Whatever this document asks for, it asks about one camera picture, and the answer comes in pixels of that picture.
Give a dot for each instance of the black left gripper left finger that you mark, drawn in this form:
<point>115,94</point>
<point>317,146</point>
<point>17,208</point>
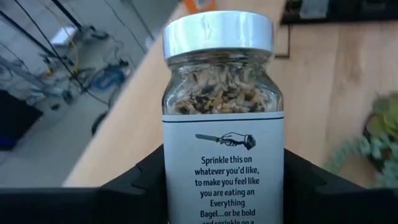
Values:
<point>152,174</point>

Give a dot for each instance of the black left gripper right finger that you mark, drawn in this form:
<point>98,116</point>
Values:
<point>295,177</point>

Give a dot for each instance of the wooden shelf with black frame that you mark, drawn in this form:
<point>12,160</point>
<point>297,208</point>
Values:
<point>133,130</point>

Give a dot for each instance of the silver-lid bagel seasoning jar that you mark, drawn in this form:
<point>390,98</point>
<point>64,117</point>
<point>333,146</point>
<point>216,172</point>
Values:
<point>222,174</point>

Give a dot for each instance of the succulent plant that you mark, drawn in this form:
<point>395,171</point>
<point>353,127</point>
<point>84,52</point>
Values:
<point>385,118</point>

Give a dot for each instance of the orange spice bottle black cap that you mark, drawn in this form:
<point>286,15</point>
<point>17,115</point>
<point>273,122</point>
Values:
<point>192,4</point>

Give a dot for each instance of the silver mounting plate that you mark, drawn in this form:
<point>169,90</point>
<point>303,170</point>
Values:
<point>317,7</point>

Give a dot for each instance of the black metal table frame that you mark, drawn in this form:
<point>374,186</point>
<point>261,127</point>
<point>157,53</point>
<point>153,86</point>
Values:
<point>357,14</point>

